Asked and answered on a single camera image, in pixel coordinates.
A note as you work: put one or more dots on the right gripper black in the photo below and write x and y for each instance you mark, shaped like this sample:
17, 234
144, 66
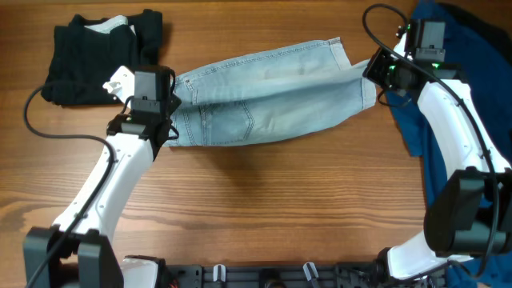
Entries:
376, 73

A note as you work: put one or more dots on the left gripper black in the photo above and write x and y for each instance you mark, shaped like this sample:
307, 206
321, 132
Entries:
174, 103

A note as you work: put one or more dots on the light blue denim shorts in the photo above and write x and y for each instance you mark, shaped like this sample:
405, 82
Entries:
270, 96

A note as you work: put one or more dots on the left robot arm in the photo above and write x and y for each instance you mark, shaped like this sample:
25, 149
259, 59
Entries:
76, 251

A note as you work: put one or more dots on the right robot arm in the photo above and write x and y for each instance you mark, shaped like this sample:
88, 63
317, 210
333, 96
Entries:
471, 218

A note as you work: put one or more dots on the folded black garment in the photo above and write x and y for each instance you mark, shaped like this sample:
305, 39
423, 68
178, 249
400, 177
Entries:
88, 52

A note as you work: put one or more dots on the dark blue shirt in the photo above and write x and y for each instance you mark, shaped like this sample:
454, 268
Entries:
489, 77

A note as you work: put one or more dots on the black garment top right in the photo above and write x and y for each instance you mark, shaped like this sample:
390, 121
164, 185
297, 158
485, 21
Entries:
495, 36

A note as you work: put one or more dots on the left white rail clip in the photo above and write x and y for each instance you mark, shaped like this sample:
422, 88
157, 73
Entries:
219, 273

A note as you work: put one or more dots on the white rail clip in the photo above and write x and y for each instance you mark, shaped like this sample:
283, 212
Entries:
311, 273
219, 273

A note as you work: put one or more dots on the right white rail clip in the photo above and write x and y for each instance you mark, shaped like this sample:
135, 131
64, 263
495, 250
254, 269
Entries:
311, 273

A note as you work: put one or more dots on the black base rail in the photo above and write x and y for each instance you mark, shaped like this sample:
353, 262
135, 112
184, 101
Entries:
341, 275

